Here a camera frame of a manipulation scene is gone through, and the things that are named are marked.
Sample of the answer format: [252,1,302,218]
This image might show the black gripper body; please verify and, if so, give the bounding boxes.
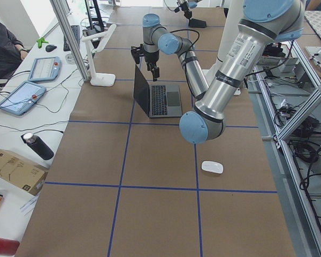
[183,9,192,19]
[144,50,159,70]

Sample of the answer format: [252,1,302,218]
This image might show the black mouse pad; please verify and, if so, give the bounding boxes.
[188,18,207,28]

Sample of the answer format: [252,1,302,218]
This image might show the grey laptop computer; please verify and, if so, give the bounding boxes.
[133,65,182,118]

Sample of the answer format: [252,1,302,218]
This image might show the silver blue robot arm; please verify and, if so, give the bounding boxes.
[174,0,201,19]
[142,1,305,143]

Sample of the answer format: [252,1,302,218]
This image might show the black computer mouse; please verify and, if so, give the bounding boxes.
[45,44,57,52]

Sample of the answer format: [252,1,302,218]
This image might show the black keyboard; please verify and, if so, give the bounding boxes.
[63,24,81,52]

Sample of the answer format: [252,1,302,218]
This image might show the blue teach pendant far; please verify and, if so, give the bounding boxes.
[28,56,62,82]

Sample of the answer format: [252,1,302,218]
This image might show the blue teach pendant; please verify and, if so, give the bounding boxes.
[28,56,62,82]
[0,81,47,116]

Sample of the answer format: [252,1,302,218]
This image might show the green plastic object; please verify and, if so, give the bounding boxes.
[37,37,49,49]

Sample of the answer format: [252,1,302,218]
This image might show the blue teach pendant near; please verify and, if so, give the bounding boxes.
[0,81,47,116]

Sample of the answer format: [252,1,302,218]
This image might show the black water bottle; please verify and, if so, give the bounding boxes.
[22,132,54,160]

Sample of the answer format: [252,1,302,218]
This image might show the person in black shirt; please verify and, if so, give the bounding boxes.
[0,22,29,79]

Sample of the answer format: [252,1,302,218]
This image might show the brown cardboard box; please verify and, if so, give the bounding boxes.
[0,149,48,195]

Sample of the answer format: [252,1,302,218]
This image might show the red object on desk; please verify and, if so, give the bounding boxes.
[0,238,20,256]

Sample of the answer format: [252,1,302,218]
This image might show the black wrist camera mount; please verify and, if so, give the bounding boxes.
[131,44,144,65]

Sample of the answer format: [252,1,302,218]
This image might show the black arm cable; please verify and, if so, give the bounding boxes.
[170,28,201,102]

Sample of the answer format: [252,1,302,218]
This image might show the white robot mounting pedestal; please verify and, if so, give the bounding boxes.
[203,0,243,84]

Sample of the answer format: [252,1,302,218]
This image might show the aluminium frame post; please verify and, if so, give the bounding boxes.
[50,0,89,82]

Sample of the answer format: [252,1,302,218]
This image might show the white wireless mouse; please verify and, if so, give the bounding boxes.
[201,161,224,174]

